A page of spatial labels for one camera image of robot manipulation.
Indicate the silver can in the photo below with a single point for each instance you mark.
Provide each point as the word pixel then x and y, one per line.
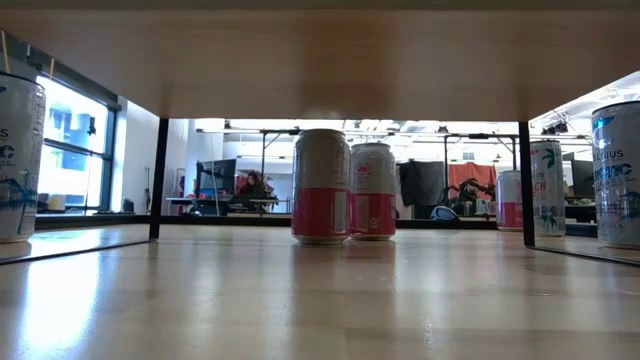
pixel 374 200

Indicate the pink and white soda can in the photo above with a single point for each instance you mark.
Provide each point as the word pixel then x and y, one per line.
pixel 509 200
pixel 321 175

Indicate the black background robot arm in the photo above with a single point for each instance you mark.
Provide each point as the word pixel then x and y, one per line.
pixel 465 192

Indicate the wooden shelf with black legs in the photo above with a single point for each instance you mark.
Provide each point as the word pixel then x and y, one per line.
pixel 320 65

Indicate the black metal rack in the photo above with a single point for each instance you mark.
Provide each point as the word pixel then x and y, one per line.
pixel 280 132
pixel 481 135

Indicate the person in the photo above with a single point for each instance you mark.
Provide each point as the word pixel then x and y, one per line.
pixel 254 190

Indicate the black computer monitor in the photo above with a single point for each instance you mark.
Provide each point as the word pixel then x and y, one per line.
pixel 582 180
pixel 220 175

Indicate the black hanging cloth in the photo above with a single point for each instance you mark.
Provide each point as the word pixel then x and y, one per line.
pixel 422 182

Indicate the background work table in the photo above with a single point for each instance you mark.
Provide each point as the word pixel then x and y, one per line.
pixel 215 200

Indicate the white and blue rounded object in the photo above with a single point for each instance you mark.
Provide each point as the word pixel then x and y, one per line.
pixel 442 213

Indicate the red hanging cloth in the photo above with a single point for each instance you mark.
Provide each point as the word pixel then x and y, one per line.
pixel 472 172

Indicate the white slim can green palm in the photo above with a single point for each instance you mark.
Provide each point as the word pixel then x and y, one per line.
pixel 549 190

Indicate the black ceiling spotlights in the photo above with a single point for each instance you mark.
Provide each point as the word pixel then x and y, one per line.
pixel 555 128

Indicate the white slim can blue palm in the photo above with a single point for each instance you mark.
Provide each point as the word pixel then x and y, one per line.
pixel 20 165
pixel 617 175

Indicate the black metal table frame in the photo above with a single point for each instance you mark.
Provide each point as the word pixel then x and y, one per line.
pixel 85 221

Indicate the window with black frame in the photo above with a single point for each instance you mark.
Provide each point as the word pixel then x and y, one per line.
pixel 75 165

